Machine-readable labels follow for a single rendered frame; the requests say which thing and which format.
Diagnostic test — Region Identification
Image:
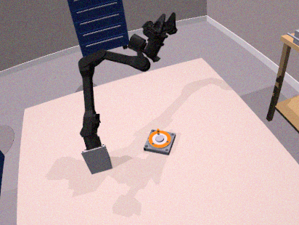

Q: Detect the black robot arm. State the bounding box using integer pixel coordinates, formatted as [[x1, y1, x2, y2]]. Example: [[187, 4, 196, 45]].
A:
[[78, 34, 160, 150]]

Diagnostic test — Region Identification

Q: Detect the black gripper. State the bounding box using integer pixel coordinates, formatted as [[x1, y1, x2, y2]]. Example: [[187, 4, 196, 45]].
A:
[[142, 12, 177, 49]]

